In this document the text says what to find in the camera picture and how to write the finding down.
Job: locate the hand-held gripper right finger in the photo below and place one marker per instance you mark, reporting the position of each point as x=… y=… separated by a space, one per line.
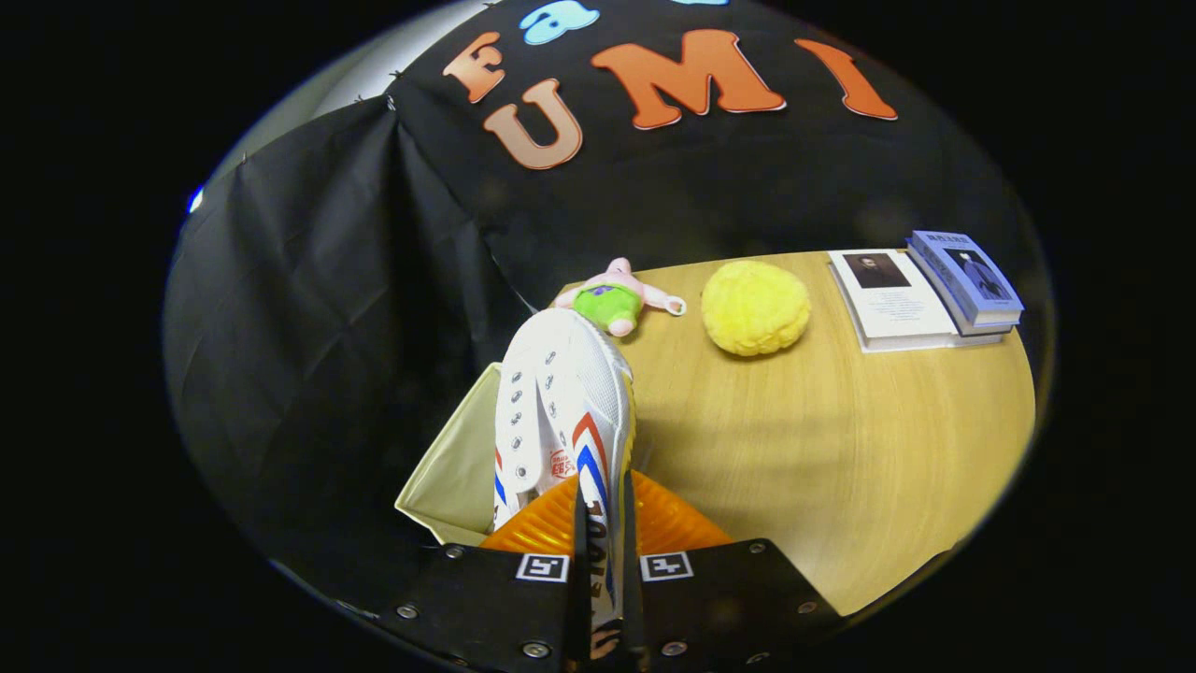
x=631 y=579

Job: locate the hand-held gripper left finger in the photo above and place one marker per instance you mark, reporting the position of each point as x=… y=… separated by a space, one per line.
x=579 y=579

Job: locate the brown fabric storage box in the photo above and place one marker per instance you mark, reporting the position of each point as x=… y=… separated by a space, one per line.
x=458 y=467

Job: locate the white striped canvas shoe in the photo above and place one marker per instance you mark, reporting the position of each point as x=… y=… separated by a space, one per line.
x=575 y=374

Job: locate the green and pink plush toy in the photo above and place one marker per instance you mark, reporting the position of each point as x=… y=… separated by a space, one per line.
x=612 y=304

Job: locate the yellow fluffy plush ball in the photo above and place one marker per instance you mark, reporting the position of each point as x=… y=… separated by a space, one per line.
x=755 y=308

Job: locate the black backdrop cloth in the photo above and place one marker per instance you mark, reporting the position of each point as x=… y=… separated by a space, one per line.
x=327 y=327

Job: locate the white paperback book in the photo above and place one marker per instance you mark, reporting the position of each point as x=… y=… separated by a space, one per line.
x=897 y=304

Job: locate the blue paperback book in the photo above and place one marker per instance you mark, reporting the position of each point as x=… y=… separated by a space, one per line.
x=972 y=280

